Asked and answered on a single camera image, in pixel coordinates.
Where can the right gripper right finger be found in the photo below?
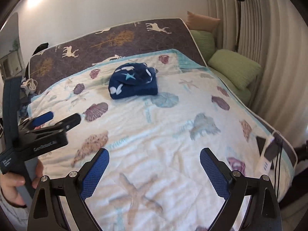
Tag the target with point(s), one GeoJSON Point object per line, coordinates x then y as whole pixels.
{"type": "Point", "coordinates": [262, 212]}

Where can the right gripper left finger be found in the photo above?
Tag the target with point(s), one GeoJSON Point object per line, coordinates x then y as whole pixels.
{"type": "Point", "coordinates": [46, 211]}

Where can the navy star fleece garment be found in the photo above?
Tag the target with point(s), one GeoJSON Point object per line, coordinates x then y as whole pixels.
{"type": "Point", "coordinates": [133, 79]}

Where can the pile of dark clothes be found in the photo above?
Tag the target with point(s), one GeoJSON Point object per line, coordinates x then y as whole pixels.
{"type": "Point", "coordinates": [25, 100]}

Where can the person's left hand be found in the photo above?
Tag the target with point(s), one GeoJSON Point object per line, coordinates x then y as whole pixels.
{"type": "Point", "coordinates": [10, 182]}

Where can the white seashell quilt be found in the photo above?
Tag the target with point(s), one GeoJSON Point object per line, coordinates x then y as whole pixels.
{"type": "Point", "coordinates": [154, 180]}

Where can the green pillow right side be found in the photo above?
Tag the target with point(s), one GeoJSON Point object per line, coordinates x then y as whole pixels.
{"type": "Point", "coordinates": [240, 70]}

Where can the green pillow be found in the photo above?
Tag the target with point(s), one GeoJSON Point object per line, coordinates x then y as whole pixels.
{"type": "Point", "coordinates": [205, 42]}
{"type": "Point", "coordinates": [240, 70]}

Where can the beige curtain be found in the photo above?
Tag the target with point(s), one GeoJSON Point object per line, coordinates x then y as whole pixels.
{"type": "Point", "coordinates": [273, 34]}

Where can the tan pillow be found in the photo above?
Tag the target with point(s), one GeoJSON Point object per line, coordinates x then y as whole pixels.
{"type": "Point", "coordinates": [201, 22]}

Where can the white rope basket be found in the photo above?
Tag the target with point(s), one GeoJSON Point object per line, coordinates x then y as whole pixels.
{"type": "Point", "coordinates": [30, 86]}

